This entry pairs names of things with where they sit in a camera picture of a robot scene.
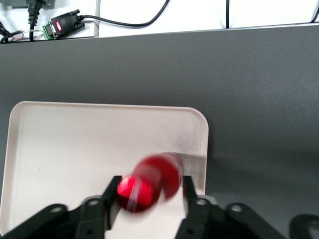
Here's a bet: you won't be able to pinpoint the black serial adapter green terminal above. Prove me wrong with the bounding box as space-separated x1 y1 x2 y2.
41 9 86 40

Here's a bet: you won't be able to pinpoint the black adapter cable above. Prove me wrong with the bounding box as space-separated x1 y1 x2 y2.
82 0 170 27

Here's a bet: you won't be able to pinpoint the white plastic tray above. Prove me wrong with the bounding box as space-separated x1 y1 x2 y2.
0 101 209 239

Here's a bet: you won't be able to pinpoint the black power plug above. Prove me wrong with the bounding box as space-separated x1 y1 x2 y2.
26 0 42 42

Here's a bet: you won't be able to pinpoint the curved black cable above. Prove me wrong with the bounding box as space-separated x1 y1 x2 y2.
309 0 319 23

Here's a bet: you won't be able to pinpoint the thin red white wires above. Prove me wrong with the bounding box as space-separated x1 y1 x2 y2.
9 29 47 41

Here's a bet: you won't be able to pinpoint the black cable bundle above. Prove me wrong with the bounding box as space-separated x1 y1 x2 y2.
0 21 12 44

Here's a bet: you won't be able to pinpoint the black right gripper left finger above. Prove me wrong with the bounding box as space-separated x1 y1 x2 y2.
0 175 123 239

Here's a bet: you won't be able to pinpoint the grey electronics box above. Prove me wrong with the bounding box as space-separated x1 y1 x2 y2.
0 0 54 9

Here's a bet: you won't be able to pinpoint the white cable conduit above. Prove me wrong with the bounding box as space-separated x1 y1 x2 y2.
94 0 102 38

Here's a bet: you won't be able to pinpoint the red coke bottle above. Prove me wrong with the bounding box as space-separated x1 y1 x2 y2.
116 151 185 214

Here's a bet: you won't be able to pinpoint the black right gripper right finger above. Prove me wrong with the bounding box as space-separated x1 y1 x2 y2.
174 175 287 239

